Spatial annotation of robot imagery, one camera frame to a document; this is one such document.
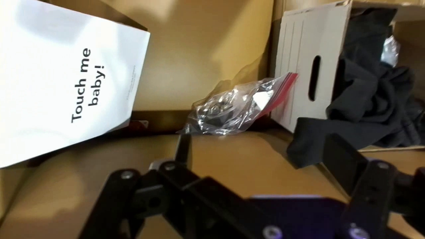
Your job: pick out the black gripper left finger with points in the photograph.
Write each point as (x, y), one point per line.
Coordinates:
(194, 203)

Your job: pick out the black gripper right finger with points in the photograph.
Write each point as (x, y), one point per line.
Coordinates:
(376, 194)

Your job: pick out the white paper booklet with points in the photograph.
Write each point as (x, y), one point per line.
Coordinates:
(48, 80)

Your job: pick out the clear plastic zip bag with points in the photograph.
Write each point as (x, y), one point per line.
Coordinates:
(234, 107)

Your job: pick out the black clothes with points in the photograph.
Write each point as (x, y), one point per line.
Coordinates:
(376, 101)

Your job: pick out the large cardboard box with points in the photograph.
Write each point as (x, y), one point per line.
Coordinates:
(203, 53)

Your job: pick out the white cardboard box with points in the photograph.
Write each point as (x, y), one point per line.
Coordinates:
(296, 53)

